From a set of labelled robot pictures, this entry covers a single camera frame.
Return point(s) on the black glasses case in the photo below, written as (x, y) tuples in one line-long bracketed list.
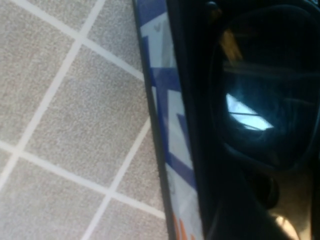
[(172, 82)]

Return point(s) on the black-framed sunglasses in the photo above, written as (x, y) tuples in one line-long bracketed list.
[(262, 100)]

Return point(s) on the grey white-checked tablecloth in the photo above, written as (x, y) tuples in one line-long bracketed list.
[(62, 112)]

